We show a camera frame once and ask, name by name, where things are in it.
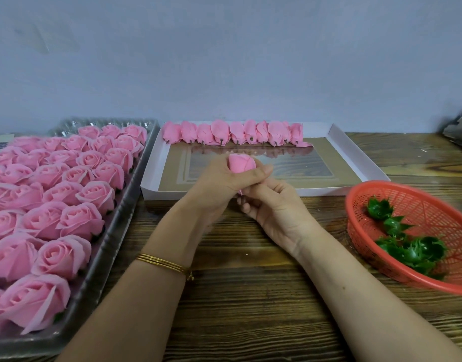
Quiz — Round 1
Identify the row of pink rose buds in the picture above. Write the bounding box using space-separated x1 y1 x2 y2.
162 119 314 148

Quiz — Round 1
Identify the red plastic basket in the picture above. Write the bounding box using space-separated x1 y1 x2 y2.
345 180 462 297

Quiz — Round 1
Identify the single pink soap rose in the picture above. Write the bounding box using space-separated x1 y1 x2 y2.
228 153 258 174

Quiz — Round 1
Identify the person's right forearm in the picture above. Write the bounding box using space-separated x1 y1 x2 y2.
293 226 462 362

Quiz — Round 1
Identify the person's right hand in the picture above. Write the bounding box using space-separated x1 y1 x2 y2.
237 178 323 259

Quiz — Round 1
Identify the stack of grey cardboard pieces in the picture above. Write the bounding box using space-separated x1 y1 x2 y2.
441 109 462 157

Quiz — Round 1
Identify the person's left hand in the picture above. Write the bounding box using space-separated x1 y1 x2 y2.
177 154 274 231

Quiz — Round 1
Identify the white cardboard box lid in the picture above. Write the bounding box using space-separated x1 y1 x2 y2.
140 121 391 201

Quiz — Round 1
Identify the clear plastic tray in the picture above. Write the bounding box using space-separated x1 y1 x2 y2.
0 117 161 362

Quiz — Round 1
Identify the tray-full of open pink roses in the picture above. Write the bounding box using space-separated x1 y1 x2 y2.
0 124 148 335

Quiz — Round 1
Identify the person's left forearm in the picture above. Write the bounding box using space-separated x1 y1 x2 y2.
57 201 216 362

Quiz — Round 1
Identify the gold bangle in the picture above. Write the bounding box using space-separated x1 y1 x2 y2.
135 253 195 282

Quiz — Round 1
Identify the green plastic calyx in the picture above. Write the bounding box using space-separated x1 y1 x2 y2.
383 216 415 238
374 237 411 261
410 236 449 263
367 197 395 222
404 260 447 282

